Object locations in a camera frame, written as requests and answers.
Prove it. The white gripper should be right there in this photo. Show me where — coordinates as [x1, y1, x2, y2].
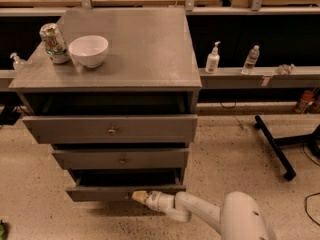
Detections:
[132, 190, 174, 213]

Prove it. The grey bottom drawer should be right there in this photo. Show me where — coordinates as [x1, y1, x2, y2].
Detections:
[66, 168, 186, 202]

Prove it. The grey drawer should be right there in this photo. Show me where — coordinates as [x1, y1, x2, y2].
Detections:
[23, 115, 198, 144]
[52, 148, 189, 170]
[66, 168, 186, 202]

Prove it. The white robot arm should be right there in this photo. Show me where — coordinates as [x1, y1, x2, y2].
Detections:
[132, 190, 276, 240]

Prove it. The grey middle drawer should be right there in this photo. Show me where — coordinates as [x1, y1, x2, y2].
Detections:
[52, 148, 189, 170]

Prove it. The grey top drawer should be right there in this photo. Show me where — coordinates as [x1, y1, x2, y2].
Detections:
[23, 115, 198, 144]

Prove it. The green object at floor edge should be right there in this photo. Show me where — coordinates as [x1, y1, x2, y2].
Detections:
[0, 220, 7, 240]

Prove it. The white pump lotion bottle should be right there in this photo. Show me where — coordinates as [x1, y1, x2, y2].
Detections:
[205, 41, 220, 74]

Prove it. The white ceramic bowl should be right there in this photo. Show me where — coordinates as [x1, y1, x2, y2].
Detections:
[68, 35, 109, 68]

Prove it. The clear plastic water bottle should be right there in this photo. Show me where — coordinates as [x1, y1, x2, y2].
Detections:
[242, 45, 260, 74]

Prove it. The black stand base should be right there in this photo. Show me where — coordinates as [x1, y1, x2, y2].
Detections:
[254, 115, 320, 181]

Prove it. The clear pump sanitizer bottle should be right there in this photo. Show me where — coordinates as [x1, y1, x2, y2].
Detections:
[10, 52, 26, 71]

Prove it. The crumpled clear plastic wrap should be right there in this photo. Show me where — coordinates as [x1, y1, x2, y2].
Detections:
[278, 64, 295, 75]

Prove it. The orange spray bottle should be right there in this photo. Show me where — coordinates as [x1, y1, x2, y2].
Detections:
[293, 90, 314, 114]

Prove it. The black floor cable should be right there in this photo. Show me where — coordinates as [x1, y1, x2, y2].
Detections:
[303, 192, 320, 227]

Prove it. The grey shelf rail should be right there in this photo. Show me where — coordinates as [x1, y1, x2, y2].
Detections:
[199, 66, 320, 89]

